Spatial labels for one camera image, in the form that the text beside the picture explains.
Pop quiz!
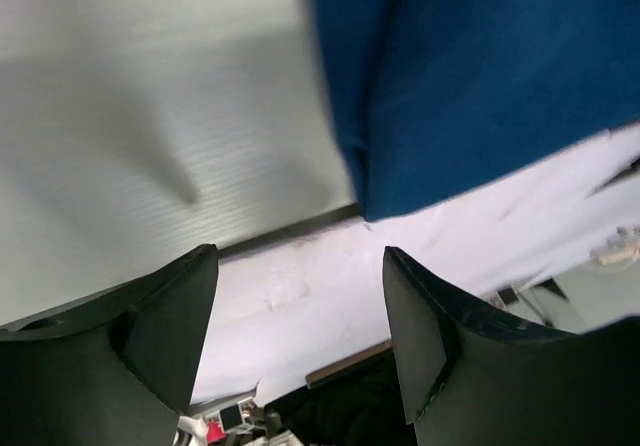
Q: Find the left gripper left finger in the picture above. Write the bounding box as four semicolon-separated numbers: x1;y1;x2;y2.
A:
1;244;219;445

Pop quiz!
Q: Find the blue t shirt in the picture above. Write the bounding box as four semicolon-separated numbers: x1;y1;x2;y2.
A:
311;0;639;221

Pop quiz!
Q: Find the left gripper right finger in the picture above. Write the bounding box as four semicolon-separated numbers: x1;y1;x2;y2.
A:
383;247;639;445

